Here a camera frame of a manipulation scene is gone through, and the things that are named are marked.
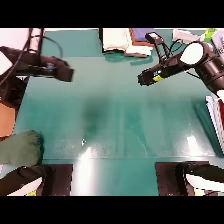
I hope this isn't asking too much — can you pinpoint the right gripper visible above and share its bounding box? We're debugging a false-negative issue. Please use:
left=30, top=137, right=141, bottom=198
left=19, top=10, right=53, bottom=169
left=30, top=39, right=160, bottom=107
left=137, top=64, right=170, bottom=87

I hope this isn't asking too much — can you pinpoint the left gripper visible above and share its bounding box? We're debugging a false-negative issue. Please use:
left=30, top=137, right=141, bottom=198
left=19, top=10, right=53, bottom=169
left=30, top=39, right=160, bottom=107
left=49, top=57, right=75, bottom=83

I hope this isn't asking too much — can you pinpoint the green shirt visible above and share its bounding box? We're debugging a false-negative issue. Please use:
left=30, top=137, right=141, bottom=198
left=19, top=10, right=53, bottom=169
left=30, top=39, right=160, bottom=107
left=0, top=129, right=45, bottom=168

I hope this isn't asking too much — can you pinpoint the white garment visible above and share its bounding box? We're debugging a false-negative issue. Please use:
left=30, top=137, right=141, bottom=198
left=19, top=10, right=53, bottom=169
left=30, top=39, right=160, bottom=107
left=101, top=28, right=132, bottom=53
left=124, top=44, right=154, bottom=58

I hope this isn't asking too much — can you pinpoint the purple garment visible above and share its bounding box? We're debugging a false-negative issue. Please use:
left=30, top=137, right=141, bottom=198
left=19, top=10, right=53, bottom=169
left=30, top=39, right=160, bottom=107
left=131, top=28, right=156, bottom=45

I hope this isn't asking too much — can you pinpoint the black cable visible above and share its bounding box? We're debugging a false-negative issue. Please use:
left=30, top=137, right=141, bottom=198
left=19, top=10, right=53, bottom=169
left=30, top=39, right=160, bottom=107
left=40, top=34, right=65, bottom=60

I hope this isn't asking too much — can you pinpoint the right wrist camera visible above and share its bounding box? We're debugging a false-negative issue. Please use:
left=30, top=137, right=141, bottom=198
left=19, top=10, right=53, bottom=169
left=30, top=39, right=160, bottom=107
left=144, top=31, right=172, bottom=65

